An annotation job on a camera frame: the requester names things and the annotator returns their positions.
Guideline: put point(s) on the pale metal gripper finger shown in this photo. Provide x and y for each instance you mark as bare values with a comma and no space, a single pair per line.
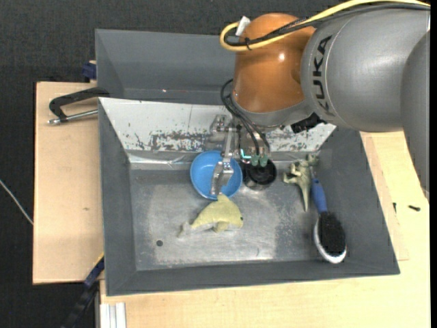
215,183
226,172

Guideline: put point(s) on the blue bowl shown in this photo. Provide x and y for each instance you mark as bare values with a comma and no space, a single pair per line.
201,176

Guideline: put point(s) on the yellow-green plush dolphin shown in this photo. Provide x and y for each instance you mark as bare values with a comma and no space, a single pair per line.
218,215

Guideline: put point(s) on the black cup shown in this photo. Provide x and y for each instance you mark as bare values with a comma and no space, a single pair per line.
261,178

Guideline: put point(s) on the grey metal bin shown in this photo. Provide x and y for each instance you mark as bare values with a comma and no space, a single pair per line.
211,251

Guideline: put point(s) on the green toy dinosaur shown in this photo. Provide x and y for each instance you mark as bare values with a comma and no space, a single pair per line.
303,181

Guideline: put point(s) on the small black screw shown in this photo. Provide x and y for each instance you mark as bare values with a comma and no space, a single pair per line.
414,208

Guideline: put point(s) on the black cylinder on white bracket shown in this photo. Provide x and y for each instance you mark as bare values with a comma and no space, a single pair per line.
303,123

